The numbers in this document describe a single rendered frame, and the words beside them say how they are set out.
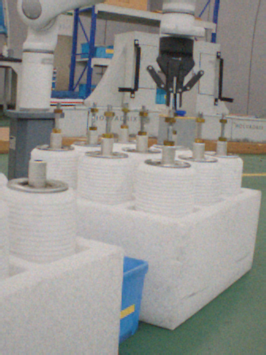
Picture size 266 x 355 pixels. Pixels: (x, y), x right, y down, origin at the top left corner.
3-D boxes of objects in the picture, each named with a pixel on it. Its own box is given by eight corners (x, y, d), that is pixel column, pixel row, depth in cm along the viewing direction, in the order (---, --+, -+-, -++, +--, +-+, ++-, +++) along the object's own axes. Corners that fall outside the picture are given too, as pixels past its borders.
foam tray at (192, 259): (-1, 272, 97) (-1, 185, 94) (108, 238, 130) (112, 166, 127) (172, 331, 78) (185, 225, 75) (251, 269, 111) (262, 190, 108)
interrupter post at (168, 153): (162, 167, 83) (164, 146, 82) (157, 165, 85) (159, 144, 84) (176, 167, 83) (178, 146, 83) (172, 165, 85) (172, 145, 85)
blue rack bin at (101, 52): (78, 59, 630) (79, 43, 626) (104, 61, 649) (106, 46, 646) (95, 58, 587) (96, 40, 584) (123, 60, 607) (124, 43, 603)
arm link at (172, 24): (161, 33, 98) (164, 1, 97) (153, 39, 109) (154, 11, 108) (205, 37, 99) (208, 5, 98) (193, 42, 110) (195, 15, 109)
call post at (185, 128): (149, 240, 131) (157, 116, 126) (162, 234, 137) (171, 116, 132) (173, 245, 128) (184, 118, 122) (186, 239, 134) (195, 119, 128)
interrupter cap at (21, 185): (-7, 188, 57) (-7, 181, 57) (34, 181, 63) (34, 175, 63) (40, 199, 53) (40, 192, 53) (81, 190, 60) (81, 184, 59)
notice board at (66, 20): (40, 32, 696) (40, 5, 690) (72, 36, 720) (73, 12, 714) (40, 32, 694) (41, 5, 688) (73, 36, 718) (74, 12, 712)
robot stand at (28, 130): (1, 207, 152) (5, 110, 147) (43, 206, 160) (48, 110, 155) (13, 219, 140) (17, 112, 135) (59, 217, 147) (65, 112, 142)
